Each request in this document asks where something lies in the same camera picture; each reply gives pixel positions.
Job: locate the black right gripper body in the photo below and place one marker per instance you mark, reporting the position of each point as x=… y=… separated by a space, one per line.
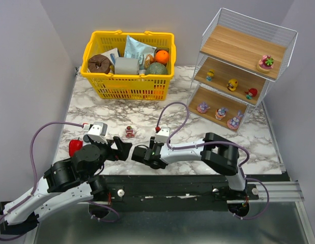
x=146 y=157

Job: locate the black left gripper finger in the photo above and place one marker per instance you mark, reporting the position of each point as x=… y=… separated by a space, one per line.
x=123 y=149
x=87 y=139

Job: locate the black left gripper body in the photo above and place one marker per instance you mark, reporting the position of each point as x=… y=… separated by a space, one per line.
x=114 y=149

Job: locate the purple bunny pink cake figure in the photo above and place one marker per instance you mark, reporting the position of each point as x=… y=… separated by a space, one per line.
x=203 y=107

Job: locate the purple bunny cupcake figure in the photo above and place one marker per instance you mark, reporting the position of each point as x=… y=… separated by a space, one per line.
x=221 y=113

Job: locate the yellow blue small figure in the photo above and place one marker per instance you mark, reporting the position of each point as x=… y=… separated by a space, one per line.
x=210 y=75

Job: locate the yellow duck figure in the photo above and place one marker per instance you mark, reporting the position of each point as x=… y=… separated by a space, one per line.
x=232 y=85

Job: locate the red haired mermaid figure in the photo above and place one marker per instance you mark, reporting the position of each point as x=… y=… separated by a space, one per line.
x=251 y=93

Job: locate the pink bear donut figure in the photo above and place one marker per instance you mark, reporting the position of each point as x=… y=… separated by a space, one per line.
x=265 y=64

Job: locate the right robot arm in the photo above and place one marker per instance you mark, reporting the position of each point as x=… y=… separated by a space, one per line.
x=216 y=152

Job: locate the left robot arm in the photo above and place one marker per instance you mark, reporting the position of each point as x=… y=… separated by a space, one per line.
x=65 y=183

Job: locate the red bell pepper toy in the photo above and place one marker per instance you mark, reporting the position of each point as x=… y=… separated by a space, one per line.
x=74 y=145

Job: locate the pink strawberry cake figure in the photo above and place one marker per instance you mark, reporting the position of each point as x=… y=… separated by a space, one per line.
x=130 y=132

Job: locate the yellow plastic shopping basket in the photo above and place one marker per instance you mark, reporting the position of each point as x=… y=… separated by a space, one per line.
x=136 y=87

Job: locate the brown chocolate donut toy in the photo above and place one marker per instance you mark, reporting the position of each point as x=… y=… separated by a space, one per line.
x=99 y=64

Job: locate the grey paper roll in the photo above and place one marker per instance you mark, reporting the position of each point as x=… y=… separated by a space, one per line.
x=126 y=66

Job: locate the green melon toy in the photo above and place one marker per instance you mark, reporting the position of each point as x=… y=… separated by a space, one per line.
x=156 y=69

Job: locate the white blue carton box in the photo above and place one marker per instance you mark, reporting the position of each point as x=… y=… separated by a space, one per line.
x=112 y=55

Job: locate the bread in netted pack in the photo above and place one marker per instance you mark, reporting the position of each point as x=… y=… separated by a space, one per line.
x=149 y=59

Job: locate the orange fruit toy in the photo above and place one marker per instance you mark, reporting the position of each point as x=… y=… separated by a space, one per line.
x=162 y=56

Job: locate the light blue snack bag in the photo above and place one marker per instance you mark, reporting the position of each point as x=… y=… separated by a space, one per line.
x=138 y=50

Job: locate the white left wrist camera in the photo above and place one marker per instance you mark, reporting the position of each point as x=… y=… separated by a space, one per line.
x=97 y=132

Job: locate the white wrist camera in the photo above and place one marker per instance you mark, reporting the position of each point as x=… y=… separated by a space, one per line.
x=162 y=135
x=97 y=132

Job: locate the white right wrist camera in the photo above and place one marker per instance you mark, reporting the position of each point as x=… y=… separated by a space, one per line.
x=162 y=135

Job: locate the white wire wooden shelf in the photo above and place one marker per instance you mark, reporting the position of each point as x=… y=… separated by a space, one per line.
x=232 y=45

